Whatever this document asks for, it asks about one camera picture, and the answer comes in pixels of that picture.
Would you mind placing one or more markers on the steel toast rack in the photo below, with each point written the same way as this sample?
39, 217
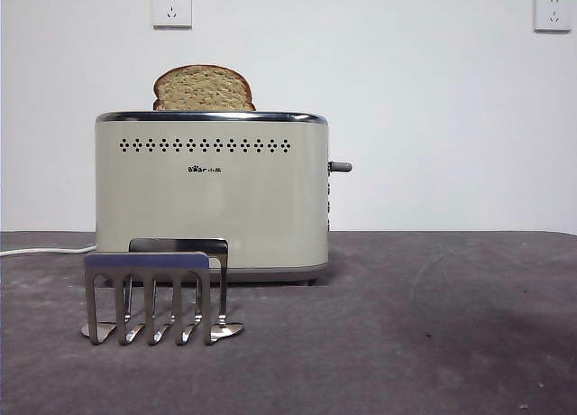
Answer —
146, 261

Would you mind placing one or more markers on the cream two-slot toaster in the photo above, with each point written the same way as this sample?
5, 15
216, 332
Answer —
212, 207

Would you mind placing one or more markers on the grey toaster lever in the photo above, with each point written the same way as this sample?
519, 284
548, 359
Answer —
341, 167

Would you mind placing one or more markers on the brown bread slice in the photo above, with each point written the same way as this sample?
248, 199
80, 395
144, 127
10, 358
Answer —
203, 90

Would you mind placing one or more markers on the white wall socket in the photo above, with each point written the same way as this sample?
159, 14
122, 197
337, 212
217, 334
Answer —
552, 11
171, 8

